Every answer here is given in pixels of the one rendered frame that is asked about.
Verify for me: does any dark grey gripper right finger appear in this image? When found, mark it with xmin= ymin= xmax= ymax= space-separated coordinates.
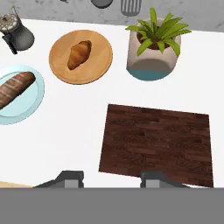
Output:
xmin=139 ymin=171 xmax=191 ymax=189

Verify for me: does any round wooden plate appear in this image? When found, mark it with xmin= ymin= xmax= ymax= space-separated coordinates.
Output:
xmin=48 ymin=29 xmax=114 ymax=86

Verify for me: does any golden brown croissant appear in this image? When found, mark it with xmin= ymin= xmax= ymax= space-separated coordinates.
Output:
xmin=66 ymin=39 xmax=93 ymax=71

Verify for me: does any light wooden board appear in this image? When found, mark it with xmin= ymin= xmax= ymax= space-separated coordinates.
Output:
xmin=0 ymin=180 xmax=33 ymax=189

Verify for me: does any dark wooden cutting board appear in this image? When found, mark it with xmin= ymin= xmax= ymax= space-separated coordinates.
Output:
xmin=98 ymin=103 xmax=214 ymax=188

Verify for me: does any grey slotted spatula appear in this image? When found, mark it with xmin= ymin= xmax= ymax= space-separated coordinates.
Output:
xmin=120 ymin=0 xmax=143 ymax=17

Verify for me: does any brown baguette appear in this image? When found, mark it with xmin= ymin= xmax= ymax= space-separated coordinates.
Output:
xmin=0 ymin=71 xmax=37 ymax=110

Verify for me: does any dark grey hanging ladle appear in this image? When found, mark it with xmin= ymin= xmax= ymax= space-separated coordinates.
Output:
xmin=90 ymin=0 xmax=115 ymax=10

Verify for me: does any dark grey kettle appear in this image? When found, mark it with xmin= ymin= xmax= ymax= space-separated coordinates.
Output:
xmin=0 ymin=5 xmax=36 ymax=55

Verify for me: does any green plant in white pot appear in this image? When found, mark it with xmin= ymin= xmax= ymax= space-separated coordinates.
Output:
xmin=124 ymin=7 xmax=193 ymax=81

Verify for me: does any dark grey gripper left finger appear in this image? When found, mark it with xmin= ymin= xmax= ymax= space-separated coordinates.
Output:
xmin=32 ymin=170 xmax=85 ymax=189

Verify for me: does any light blue plate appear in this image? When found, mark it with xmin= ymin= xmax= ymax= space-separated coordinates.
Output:
xmin=0 ymin=64 xmax=46 ymax=126

